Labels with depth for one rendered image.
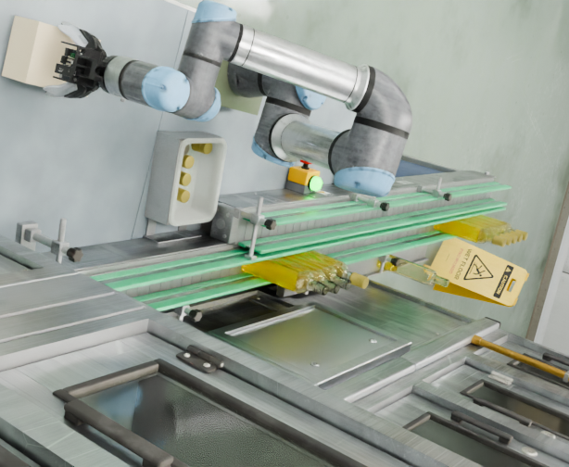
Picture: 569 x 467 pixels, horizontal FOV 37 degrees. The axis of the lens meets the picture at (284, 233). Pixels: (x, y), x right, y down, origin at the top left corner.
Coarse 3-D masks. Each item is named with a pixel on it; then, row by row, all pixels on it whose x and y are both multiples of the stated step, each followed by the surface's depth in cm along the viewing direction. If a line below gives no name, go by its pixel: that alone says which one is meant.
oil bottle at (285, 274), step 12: (252, 264) 230; (264, 264) 227; (276, 264) 225; (288, 264) 227; (264, 276) 228; (276, 276) 225; (288, 276) 223; (300, 276) 221; (312, 276) 223; (288, 288) 224; (300, 288) 222
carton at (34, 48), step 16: (16, 16) 165; (16, 32) 164; (32, 32) 162; (48, 32) 163; (16, 48) 164; (32, 48) 162; (48, 48) 164; (64, 48) 167; (16, 64) 164; (32, 64) 163; (48, 64) 165; (16, 80) 164; (32, 80) 164; (48, 80) 167
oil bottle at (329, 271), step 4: (288, 256) 237; (292, 256) 237; (296, 256) 237; (300, 256) 238; (304, 256) 239; (300, 260) 235; (304, 260) 234; (308, 260) 235; (312, 260) 236; (316, 260) 236; (312, 264) 233; (316, 264) 233; (320, 264) 233; (324, 264) 234; (328, 264) 235; (320, 268) 231; (324, 268) 231; (328, 268) 232; (332, 268) 233; (324, 272) 230; (328, 272) 230; (332, 272) 231; (336, 272) 233; (328, 276) 230; (332, 276) 231
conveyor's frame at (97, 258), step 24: (264, 192) 250; (288, 192) 256; (336, 192) 270; (408, 192) 302; (144, 240) 213; (192, 240) 221; (216, 240) 226; (72, 264) 186; (96, 264) 189; (120, 264) 194; (144, 264) 200
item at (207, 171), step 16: (224, 144) 217; (208, 160) 221; (224, 160) 219; (176, 176) 206; (192, 176) 222; (208, 176) 221; (176, 192) 208; (192, 192) 224; (208, 192) 222; (176, 208) 220; (192, 208) 224; (208, 208) 223; (176, 224) 211
